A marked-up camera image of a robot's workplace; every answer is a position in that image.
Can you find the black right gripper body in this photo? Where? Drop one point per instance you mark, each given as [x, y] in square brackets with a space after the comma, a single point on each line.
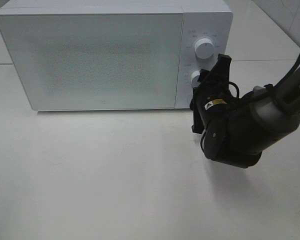
[212, 92]

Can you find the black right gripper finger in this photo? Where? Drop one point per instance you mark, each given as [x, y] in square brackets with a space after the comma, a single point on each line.
[222, 66]
[202, 75]

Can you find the white microwave knob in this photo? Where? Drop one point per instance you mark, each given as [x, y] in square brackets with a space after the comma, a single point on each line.
[204, 48]
[194, 78]

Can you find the round white door release button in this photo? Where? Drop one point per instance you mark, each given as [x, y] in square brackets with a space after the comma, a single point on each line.
[189, 99]

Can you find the white microwave door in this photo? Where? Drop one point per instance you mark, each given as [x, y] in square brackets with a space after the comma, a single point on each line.
[95, 62]

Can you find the white microwave oven body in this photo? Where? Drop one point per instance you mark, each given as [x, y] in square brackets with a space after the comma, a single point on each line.
[200, 19]

